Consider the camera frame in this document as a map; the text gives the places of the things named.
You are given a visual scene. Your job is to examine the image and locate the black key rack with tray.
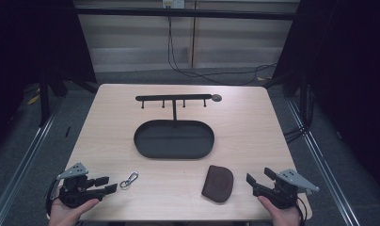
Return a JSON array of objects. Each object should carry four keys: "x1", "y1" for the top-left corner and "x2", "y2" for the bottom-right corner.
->
[{"x1": 133, "y1": 93, "x2": 223, "y2": 160}]

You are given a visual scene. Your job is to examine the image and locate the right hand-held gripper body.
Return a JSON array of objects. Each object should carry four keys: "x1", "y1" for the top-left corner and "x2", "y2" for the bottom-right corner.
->
[{"x1": 253, "y1": 169, "x2": 321, "y2": 210}]

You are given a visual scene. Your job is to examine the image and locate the white power outlet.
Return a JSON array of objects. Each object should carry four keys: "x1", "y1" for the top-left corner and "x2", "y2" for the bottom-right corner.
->
[{"x1": 162, "y1": 0, "x2": 186, "y2": 9}]

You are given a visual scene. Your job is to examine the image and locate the black horizontal bar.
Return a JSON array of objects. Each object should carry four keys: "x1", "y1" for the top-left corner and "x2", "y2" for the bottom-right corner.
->
[{"x1": 74, "y1": 7, "x2": 299, "y2": 22}]

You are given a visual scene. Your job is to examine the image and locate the black floor cables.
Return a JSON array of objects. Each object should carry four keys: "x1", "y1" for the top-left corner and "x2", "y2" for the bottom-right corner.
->
[{"x1": 282, "y1": 84, "x2": 314, "y2": 145}]

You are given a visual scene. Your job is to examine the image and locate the black curtain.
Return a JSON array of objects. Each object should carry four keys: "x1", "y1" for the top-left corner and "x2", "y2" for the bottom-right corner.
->
[
  {"x1": 0, "y1": 0, "x2": 98, "y2": 158},
  {"x1": 262, "y1": 0, "x2": 380, "y2": 192}
]

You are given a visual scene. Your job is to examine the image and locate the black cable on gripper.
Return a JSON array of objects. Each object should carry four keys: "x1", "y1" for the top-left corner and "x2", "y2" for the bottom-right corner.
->
[
  {"x1": 45, "y1": 178, "x2": 61, "y2": 218},
  {"x1": 294, "y1": 196, "x2": 309, "y2": 226}
]

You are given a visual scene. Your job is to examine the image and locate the brown pouch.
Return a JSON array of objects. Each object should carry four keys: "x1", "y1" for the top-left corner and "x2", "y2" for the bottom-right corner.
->
[{"x1": 200, "y1": 164, "x2": 235, "y2": 203}]

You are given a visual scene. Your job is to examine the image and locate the metal floor rail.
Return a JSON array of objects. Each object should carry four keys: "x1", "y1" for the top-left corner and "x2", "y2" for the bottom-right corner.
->
[
  {"x1": 286, "y1": 98, "x2": 363, "y2": 226},
  {"x1": 0, "y1": 97, "x2": 64, "y2": 226}
]

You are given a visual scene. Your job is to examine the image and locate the person's left hand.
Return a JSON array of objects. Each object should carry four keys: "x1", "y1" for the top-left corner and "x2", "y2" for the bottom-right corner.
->
[{"x1": 48, "y1": 186, "x2": 101, "y2": 226}]

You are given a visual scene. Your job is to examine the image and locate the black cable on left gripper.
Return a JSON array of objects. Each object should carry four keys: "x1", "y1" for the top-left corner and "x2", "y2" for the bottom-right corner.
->
[{"x1": 45, "y1": 178, "x2": 61, "y2": 218}]

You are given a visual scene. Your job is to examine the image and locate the black stand leg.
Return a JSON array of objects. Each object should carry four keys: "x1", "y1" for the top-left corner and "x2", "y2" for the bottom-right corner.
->
[{"x1": 38, "y1": 79, "x2": 52, "y2": 128}]

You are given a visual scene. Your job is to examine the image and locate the yellow scrap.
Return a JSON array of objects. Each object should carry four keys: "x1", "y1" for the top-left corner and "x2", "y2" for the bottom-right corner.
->
[{"x1": 26, "y1": 93, "x2": 41, "y2": 106}]

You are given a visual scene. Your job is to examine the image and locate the person's right hand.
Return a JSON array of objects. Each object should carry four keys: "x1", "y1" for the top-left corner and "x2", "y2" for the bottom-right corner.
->
[{"x1": 257, "y1": 195, "x2": 303, "y2": 226}]

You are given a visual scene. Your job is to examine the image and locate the black wall cable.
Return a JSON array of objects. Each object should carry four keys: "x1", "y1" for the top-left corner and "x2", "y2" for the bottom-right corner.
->
[{"x1": 166, "y1": 15, "x2": 278, "y2": 87}]

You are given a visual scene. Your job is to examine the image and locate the silver carabiner key ring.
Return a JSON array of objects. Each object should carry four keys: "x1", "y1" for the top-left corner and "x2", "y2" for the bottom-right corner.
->
[{"x1": 119, "y1": 170, "x2": 139, "y2": 191}]

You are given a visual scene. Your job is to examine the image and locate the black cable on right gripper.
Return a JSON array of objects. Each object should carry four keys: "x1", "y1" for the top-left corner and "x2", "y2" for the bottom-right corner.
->
[{"x1": 294, "y1": 196, "x2": 309, "y2": 226}]

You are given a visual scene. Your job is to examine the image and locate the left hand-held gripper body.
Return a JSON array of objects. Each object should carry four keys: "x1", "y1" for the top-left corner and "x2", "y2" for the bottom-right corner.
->
[{"x1": 55, "y1": 162, "x2": 106, "y2": 209}]

